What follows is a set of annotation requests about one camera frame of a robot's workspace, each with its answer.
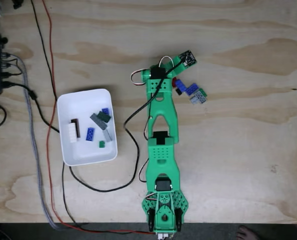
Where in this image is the bare camera circuit board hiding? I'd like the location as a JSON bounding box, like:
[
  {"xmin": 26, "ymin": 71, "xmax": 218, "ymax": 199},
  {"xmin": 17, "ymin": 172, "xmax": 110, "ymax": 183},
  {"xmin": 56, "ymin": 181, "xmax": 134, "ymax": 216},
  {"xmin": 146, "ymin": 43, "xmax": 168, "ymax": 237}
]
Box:
[{"xmin": 179, "ymin": 49, "xmax": 198, "ymax": 69}]

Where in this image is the thin black power wire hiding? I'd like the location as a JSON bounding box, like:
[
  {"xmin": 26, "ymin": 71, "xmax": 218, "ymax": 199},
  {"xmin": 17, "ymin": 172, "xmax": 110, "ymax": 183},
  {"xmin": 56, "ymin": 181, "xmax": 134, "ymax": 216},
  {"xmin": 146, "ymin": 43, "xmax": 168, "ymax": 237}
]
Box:
[{"xmin": 30, "ymin": 0, "xmax": 154, "ymax": 235}]

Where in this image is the long dark brown lego brick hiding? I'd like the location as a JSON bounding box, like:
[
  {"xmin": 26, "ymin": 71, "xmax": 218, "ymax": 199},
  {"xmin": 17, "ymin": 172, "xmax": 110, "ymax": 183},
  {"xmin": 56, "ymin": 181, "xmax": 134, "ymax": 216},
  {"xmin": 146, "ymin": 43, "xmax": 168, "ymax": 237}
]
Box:
[{"xmin": 70, "ymin": 118, "xmax": 82, "ymax": 139}]

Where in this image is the dark green two-by-four lego brick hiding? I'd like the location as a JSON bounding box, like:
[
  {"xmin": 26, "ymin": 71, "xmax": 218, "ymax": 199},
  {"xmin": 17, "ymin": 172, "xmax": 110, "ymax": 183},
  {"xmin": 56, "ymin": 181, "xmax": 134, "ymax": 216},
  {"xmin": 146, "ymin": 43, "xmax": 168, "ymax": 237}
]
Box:
[{"xmin": 96, "ymin": 110, "xmax": 112, "ymax": 124}]

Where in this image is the light grey two-by-four lego brick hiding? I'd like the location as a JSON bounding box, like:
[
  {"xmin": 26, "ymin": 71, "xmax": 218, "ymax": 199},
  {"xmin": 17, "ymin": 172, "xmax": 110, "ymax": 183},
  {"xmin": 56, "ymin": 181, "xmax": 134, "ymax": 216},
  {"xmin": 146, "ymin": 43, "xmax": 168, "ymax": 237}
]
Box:
[
  {"xmin": 193, "ymin": 90, "xmax": 207, "ymax": 104},
  {"xmin": 102, "ymin": 128, "xmax": 114, "ymax": 143}
]

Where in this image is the thin red power wire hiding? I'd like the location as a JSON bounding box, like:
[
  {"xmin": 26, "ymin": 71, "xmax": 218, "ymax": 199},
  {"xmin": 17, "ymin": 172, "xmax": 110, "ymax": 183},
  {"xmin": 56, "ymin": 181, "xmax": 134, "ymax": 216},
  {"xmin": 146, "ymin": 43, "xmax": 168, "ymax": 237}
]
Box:
[{"xmin": 42, "ymin": 0, "xmax": 156, "ymax": 236}]

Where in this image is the blue two-by-four lego brick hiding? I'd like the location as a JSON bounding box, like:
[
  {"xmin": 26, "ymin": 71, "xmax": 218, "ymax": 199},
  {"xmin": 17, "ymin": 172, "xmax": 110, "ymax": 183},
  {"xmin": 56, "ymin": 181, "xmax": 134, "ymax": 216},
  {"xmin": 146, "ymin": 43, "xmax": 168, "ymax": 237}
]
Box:
[
  {"xmin": 85, "ymin": 127, "xmax": 96, "ymax": 142},
  {"xmin": 185, "ymin": 82, "xmax": 200, "ymax": 97}
]

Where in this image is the long dark grey lego brick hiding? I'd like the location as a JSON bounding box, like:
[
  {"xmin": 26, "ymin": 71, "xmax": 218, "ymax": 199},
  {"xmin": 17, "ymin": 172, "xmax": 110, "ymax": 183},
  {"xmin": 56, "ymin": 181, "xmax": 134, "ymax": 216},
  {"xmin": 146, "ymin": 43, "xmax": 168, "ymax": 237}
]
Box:
[{"xmin": 89, "ymin": 112, "xmax": 108, "ymax": 131}]

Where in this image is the long white lego brick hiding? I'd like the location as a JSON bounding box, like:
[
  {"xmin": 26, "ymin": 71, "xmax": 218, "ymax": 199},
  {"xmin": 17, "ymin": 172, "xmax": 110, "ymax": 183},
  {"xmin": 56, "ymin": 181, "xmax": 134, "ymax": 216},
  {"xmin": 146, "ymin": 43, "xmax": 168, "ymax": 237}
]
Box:
[{"xmin": 67, "ymin": 122, "xmax": 78, "ymax": 144}]

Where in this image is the grey braided cable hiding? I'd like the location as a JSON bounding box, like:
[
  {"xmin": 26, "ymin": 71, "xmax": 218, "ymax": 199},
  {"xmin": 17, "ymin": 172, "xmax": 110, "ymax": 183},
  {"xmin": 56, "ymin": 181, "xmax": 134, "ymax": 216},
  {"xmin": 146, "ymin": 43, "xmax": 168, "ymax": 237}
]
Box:
[{"xmin": 3, "ymin": 51, "xmax": 62, "ymax": 230}]

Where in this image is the white plastic bin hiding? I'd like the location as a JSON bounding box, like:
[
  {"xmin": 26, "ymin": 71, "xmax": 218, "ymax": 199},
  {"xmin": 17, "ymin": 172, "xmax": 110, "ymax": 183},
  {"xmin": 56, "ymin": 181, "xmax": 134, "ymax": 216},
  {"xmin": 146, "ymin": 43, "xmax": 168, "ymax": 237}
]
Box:
[{"xmin": 57, "ymin": 88, "xmax": 119, "ymax": 167}]

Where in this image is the person's foot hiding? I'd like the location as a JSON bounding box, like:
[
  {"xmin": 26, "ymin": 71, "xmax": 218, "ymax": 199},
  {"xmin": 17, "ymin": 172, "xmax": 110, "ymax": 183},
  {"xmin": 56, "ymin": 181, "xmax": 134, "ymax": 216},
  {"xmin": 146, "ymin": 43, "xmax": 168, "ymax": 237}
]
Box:
[{"xmin": 235, "ymin": 224, "xmax": 259, "ymax": 240}]

